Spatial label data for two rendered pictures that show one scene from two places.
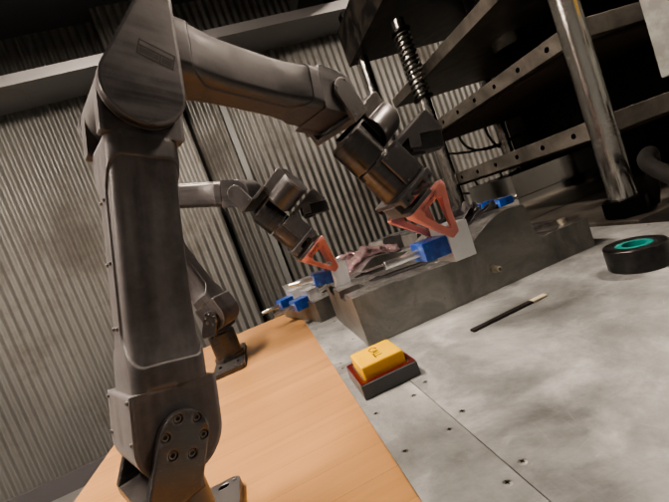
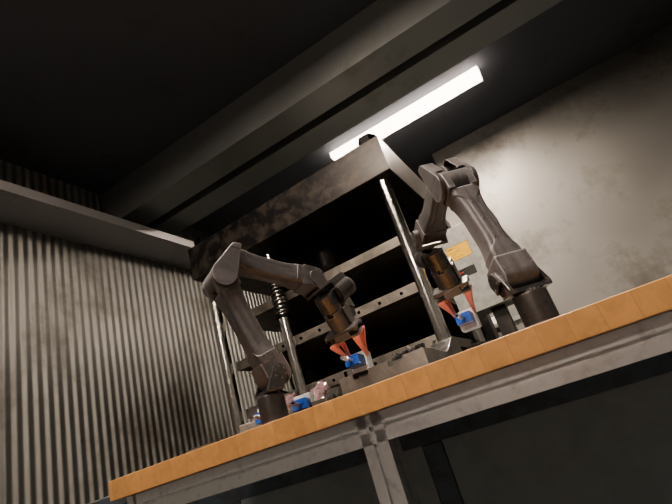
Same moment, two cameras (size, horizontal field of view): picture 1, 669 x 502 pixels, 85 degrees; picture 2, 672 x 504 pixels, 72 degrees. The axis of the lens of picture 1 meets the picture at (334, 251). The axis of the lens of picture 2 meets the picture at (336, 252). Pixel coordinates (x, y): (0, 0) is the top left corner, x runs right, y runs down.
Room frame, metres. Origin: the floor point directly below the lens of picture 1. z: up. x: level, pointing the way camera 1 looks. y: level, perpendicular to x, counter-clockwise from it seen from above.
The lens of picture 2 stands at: (0.03, 1.06, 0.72)
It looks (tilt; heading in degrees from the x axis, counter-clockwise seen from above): 22 degrees up; 305
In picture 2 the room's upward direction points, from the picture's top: 18 degrees counter-clockwise
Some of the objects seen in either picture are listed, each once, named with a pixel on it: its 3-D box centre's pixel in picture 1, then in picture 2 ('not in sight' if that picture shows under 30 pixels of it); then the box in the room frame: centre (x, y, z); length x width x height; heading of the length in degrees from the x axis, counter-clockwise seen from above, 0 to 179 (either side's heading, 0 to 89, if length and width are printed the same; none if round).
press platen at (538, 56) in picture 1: (532, 87); (354, 334); (1.55, -1.02, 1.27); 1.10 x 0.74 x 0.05; 11
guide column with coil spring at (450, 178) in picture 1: (445, 162); (298, 374); (1.64, -0.60, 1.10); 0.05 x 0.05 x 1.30
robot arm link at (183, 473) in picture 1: (157, 451); (518, 281); (0.27, 0.18, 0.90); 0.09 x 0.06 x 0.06; 44
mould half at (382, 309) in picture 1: (443, 257); (415, 371); (0.79, -0.22, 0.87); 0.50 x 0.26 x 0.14; 101
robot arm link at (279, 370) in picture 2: (219, 319); (270, 382); (0.85, 0.31, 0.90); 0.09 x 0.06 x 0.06; 162
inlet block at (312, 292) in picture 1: (296, 305); (300, 404); (0.94, 0.14, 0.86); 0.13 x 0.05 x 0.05; 118
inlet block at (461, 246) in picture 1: (424, 251); (464, 318); (0.53, -0.12, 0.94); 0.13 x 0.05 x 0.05; 101
